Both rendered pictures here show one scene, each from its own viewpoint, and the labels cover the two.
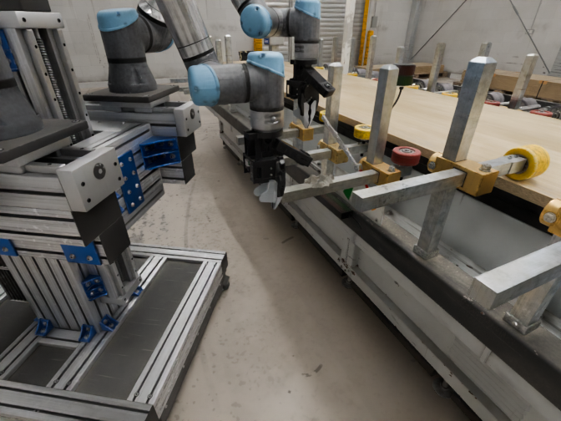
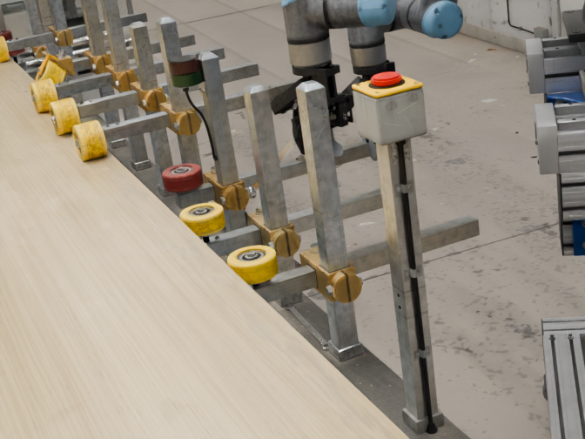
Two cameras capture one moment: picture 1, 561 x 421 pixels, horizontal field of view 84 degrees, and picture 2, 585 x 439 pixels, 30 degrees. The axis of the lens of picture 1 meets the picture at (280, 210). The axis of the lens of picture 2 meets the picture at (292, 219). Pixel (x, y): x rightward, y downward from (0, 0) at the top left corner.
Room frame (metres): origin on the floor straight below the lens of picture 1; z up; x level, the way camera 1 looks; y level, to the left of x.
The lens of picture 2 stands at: (2.96, -0.02, 1.60)
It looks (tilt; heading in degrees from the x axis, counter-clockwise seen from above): 22 degrees down; 184
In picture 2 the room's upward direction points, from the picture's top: 8 degrees counter-clockwise
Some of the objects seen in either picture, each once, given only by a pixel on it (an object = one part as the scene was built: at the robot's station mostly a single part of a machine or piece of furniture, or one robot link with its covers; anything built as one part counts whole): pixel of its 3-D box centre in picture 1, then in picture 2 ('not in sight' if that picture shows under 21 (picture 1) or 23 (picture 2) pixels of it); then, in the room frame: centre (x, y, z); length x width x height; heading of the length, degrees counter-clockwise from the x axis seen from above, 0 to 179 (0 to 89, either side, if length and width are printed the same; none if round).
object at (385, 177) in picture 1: (378, 171); (225, 190); (0.86, -0.30, 0.85); 0.14 x 0.06 x 0.05; 24
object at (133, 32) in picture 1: (123, 32); not in sight; (1.12, 0.50, 1.21); 0.13 x 0.12 x 0.14; 162
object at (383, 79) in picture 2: not in sight; (386, 81); (1.57, 0.03, 1.22); 0.04 x 0.04 x 0.02
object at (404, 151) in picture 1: (403, 167); (185, 193); (0.88, -0.37, 0.85); 0.08 x 0.08 x 0.11
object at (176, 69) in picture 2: (403, 69); (184, 64); (0.90, -0.33, 1.13); 0.06 x 0.06 x 0.02
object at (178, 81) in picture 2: (401, 79); (186, 77); (0.90, -0.33, 1.10); 0.06 x 0.06 x 0.02
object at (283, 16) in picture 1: (273, 22); (362, 3); (1.08, 0.02, 1.23); 0.11 x 0.11 x 0.08; 72
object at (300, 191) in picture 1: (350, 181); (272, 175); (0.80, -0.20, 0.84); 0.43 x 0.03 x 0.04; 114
